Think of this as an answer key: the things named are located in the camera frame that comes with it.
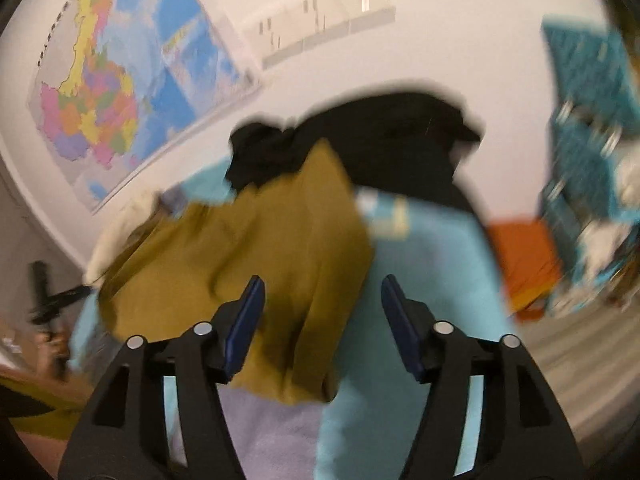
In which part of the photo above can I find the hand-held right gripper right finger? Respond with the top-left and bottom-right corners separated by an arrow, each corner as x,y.
381,274 -> 585,480

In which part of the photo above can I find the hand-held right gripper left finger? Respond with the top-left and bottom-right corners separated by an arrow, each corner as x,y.
58,275 -> 267,480

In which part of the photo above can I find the olive green garment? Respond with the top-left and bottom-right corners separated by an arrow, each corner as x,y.
97,139 -> 377,407

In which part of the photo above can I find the light blue sheet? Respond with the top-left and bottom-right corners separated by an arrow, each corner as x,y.
67,164 -> 517,480

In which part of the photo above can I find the cream cloth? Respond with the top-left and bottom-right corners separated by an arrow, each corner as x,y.
82,190 -> 172,287

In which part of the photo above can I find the lavender cloth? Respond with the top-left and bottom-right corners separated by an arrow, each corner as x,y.
169,384 -> 323,480

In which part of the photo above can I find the orange cloth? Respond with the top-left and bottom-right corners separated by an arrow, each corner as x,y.
487,217 -> 564,324

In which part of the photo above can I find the black garment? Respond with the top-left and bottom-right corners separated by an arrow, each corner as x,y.
225,91 -> 484,214

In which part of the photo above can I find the teal printed cloth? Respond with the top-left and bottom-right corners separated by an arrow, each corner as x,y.
537,14 -> 640,317

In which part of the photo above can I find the colourful wall map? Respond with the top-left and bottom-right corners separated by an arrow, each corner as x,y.
26,0 -> 264,213

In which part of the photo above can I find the clear wall shelf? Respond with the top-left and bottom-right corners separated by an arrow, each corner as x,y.
244,0 -> 397,70

